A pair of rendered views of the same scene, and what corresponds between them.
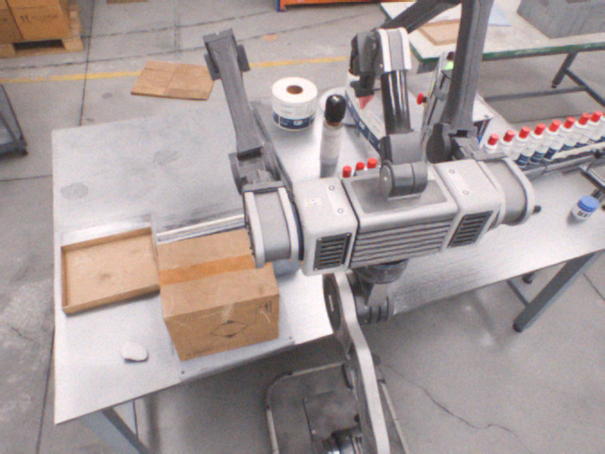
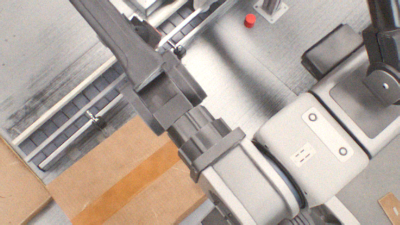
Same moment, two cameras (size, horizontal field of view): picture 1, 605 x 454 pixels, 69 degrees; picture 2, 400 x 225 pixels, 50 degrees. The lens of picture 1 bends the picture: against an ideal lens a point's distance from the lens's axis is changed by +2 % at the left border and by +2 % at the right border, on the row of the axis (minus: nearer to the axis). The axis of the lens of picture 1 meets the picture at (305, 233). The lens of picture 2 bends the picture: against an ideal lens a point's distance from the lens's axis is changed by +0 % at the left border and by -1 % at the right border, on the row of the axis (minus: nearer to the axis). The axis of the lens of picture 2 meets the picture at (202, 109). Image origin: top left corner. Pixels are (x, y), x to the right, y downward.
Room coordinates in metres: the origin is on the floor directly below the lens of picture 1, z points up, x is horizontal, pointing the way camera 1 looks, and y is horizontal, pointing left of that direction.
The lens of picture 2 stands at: (0.50, 0.18, 2.08)
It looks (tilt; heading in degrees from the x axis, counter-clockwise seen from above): 72 degrees down; 331
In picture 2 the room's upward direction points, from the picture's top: 9 degrees clockwise
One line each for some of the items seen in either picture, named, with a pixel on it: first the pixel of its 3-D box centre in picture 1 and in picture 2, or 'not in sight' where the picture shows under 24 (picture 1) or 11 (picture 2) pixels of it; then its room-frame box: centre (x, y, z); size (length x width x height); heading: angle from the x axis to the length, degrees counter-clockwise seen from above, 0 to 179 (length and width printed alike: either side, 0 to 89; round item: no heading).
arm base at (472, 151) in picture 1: (474, 167); not in sight; (0.79, -0.38, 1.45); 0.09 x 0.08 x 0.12; 108
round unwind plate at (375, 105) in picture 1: (351, 105); not in sight; (1.84, -0.17, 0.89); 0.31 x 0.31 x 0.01
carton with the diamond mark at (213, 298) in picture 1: (221, 294); (138, 191); (0.66, 0.23, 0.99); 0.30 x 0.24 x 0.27; 110
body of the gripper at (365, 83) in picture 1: (366, 79); not in sight; (1.38, -0.17, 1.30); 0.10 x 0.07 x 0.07; 113
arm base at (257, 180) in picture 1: (261, 195); (202, 140); (0.63, 0.10, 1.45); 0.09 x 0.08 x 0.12; 108
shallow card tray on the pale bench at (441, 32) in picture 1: (448, 31); not in sight; (2.85, -0.81, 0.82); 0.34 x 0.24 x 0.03; 114
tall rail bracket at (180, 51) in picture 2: not in sight; (174, 53); (1.02, 0.01, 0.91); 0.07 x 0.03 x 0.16; 24
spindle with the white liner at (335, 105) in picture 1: (332, 130); not in sight; (1.44, -0.07, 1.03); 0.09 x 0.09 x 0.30
